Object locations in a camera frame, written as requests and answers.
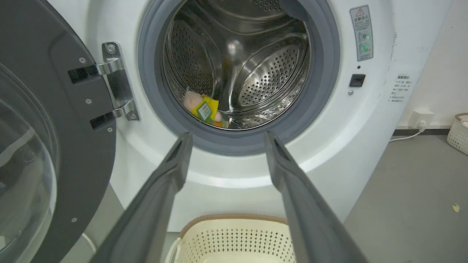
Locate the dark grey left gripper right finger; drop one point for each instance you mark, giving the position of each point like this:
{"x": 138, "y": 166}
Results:
{"x": 307, "y": 212}

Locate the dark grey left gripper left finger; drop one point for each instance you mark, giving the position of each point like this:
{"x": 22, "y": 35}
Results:
{"x": 153, "y": 208}

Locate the cream perforated laundry basket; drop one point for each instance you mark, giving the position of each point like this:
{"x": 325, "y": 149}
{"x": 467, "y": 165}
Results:
{"x": 234, "y": 241}

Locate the white front-load washing machine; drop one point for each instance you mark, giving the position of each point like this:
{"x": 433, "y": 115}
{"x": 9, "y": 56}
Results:
{"x": 329, "y": 120}

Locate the pink and yellow plush toy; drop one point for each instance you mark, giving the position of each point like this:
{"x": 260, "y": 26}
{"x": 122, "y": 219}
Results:
{"x": 203, "y": 108}

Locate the dark grey washing machine door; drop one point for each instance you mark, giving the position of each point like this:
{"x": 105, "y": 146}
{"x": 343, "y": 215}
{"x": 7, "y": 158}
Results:
{"x": 47, "y": 131}

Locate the small white woven basket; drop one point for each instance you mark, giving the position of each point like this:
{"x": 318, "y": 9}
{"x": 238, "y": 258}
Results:
{"x": 458, "y": 133}

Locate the chrome door hinge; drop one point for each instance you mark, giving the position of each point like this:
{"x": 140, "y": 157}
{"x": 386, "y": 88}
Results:
{"x": 117, "y": 81}

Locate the small yellow floor scrap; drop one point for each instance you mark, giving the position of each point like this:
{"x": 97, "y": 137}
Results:
{"x": 456, "y": 208}

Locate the white text label sticker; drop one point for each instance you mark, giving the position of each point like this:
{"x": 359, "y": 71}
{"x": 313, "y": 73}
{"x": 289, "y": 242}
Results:
{"x": 401, "y": 88}

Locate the grey warning sticker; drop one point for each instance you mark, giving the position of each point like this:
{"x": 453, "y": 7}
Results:
{"x": 362, "y": 33}

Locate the white wall power socket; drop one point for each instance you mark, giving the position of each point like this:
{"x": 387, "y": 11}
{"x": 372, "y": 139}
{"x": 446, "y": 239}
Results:
{"x": 420, "y": 118}

